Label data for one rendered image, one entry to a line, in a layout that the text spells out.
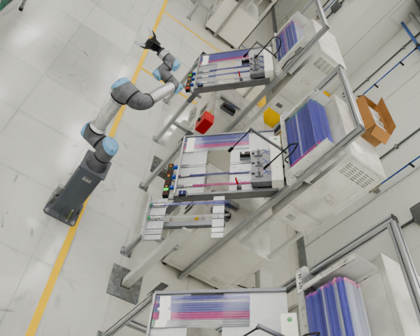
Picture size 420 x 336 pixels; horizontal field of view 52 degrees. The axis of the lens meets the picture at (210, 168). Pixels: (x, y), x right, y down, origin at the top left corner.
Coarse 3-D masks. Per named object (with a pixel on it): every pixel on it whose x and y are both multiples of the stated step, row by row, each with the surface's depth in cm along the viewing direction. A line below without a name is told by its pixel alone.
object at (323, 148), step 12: (348, 84) 285; (312, 96) 306; (324, 96) 306; (348, 96) 273; (300, 108) 313; (288, 120) 319; (360, 120) 252; (192, 132) 352; (324, 144) 258; (312, 156) 264; (336, 156) 263; (300, 168) 271; (324, 168) 270; (228, 204) 341; (228, 216) 328; (120, 252) 331
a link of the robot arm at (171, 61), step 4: (168, 56) 292; (172, 56) 293; (164, 60) 294; (168, 60) 292; (172, 60) 292; (176, 60) 293; (168, 64) 291; (172, 64) 292; (176, 64) 292; (180, 64) 295; (172, 68) 293; (176, 68) 294
